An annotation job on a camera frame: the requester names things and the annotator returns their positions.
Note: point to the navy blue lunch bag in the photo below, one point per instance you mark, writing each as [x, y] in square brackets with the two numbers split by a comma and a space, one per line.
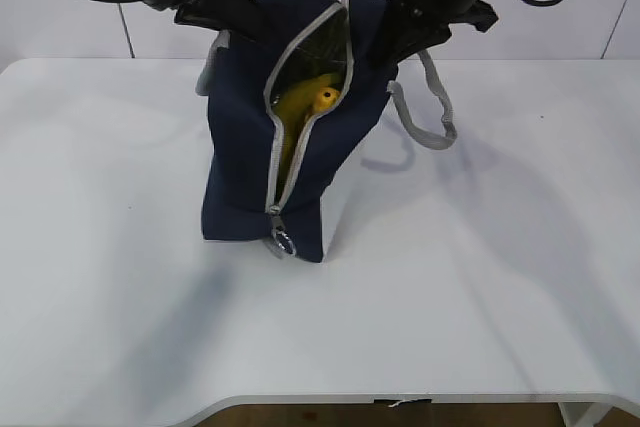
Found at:
[243, 81]

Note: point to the yellow pear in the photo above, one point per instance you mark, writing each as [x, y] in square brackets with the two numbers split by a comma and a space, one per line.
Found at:
[323, 101]

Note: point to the yellow banana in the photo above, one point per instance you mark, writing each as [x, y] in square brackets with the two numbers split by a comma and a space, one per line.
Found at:
[292, 108]

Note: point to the white table leg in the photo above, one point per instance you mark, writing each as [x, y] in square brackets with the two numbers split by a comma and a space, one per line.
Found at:
[583, 414]

